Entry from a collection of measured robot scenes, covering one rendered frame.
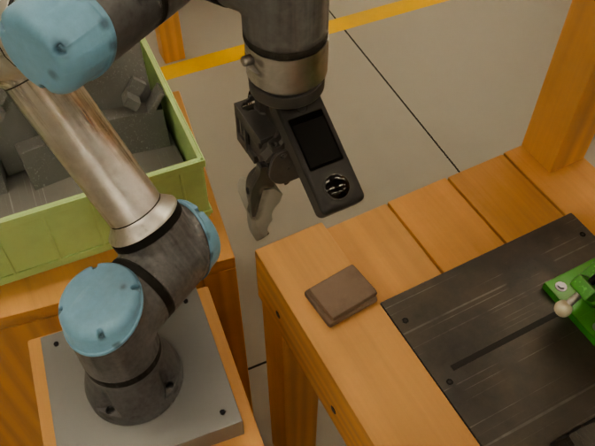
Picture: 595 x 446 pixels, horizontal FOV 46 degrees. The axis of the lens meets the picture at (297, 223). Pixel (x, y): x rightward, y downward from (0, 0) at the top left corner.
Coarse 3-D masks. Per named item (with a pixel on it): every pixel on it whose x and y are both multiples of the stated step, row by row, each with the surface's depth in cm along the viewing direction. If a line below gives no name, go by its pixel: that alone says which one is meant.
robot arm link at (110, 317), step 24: (120, 264) 100; (72, 288) 96; (96, 288) 96; (120, 288) 95; (144, 288) 98; (72, 312) 94; (96, 312) 94; (120, 312) 93; (144, 312) 97; (168, 312) 101; (72, 336) 93; (96, 336) 92; (120, 336) 94; (144, 336) 98; (96, 360) 96; (120, 360) 97; (144, 360) 100
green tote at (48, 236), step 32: (192, 160) 132; (160, 192) 134; (192, 192) 137; (0, 224) 123; (32, 224) 126; (64, 224) 129; (96, 224) 132; (0, 256) 129; (32, 256) 132; (64, 256) 136
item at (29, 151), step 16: (16, 112) 139; (0, 128) 138; (16, 128) 140; (32, 128) 142; (0, 144) 140; (16, 144) 141; (32, 144) 140; (16, 160) 143; (32, 160) 139; (48, 160) 140; (32, 176) 140; (48, 176) 142; (64, 176) 144
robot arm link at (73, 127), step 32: (32, 96) 89; (64, 96) 90; (64, 128) 91; (96, 128) 93; (64, 160) 94; (96, 160) 94; (128, 160) 97; (96, 192) 96; (128, 192) 97; (128, 224) 99; (160, 224) 99; (192, 224) 104; (128, 256) 100; (160, 256) 100; (192, 256) 103; (192, 288) 105
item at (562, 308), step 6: (576, 294) 112; (564, 300) 113; (570, 300) 112; (576, 300) 112; (558, 306) 113; (564, 306) 112; (570, 306) 112; (558, 312) 113; (564, 312) 112; (570, 312) 112
